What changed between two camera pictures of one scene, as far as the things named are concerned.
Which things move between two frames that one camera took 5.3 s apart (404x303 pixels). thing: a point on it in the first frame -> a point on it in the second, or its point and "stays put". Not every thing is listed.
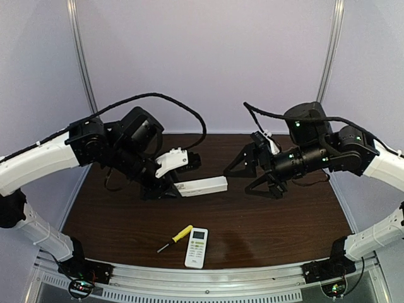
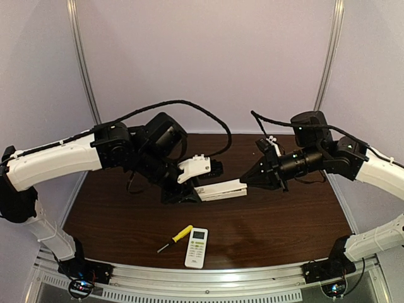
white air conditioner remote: x=196 y=249 stays put
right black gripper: x=264 y=162 -> x=275 y=169
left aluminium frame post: x=72 y=14 stays put
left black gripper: x=165 y=185 -> x=176 y=192
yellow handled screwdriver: x=175 y=238 stays put
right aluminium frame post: x=328 y=68 stays put
